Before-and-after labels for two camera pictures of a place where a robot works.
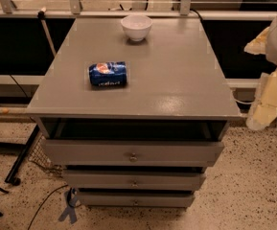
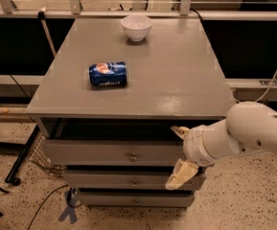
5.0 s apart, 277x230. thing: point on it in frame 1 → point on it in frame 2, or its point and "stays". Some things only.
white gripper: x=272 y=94 → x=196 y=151
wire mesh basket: x=39 y=155 stays
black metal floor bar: x=12 y=173 stays
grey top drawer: x=133 y=152 stays
